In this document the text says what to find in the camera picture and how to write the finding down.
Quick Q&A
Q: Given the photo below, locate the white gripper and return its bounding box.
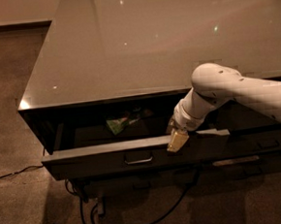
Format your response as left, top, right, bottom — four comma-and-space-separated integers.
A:
167, 100, 208, 153

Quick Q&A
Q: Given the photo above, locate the dark drawer cabinet counter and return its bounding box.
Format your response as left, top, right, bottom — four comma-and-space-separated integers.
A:
10, 0, 281, 205

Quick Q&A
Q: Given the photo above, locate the green snack bag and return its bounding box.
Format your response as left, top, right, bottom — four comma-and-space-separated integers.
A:
105, 108, 155, 137

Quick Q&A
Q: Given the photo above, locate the drawer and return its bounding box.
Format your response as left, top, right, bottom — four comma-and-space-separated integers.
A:
210, 101, 281, 133
83, 167, 198, 198
42, 115, 230, 180
199, 154, 281, 184
227, 129, 281, 156

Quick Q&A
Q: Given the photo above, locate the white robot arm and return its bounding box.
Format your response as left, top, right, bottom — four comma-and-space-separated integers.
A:
167, 63, 281, 153

